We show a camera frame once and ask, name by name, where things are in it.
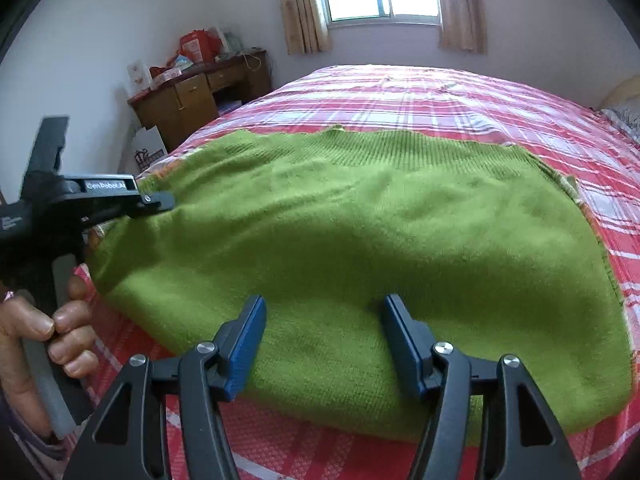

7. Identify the flat red box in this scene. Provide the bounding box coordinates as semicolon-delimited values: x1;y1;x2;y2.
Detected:
149;65;182;88

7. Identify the grey patterned pillow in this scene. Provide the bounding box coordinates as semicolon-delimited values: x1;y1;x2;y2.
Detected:
599;102;640;147

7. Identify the beige curtain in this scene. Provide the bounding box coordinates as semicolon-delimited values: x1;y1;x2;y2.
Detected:
277;0;333;56
437;0;488;56

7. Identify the green knit sweater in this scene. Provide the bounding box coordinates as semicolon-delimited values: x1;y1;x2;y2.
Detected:
85;125;632;443

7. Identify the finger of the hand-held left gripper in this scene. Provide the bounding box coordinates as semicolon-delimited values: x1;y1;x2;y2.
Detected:
117;190;177;220

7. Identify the cream pillow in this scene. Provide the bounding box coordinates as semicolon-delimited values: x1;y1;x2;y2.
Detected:
599;75;640;110

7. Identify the red plaid bed sheet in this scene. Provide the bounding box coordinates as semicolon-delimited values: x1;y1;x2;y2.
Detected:
75;64;640;480

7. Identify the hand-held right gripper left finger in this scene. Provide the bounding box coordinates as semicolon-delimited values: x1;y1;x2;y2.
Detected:
62;294;267;480

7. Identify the red gift bag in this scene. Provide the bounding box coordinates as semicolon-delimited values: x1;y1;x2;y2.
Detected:
177;29;221;63

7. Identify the brown wooden desk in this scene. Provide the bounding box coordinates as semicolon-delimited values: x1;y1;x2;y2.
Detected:
127;49;273;153

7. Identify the person's left hand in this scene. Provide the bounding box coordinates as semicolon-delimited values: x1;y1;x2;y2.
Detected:
0;275;101;441

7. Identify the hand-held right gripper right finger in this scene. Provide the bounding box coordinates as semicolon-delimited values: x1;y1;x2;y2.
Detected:
381;294;583;480

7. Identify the white floral gift bag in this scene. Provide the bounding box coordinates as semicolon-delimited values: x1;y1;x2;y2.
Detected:
126;60;153;98

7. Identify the white printed paper bag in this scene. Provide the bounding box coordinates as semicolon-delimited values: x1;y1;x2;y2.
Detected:
131;125;168;176

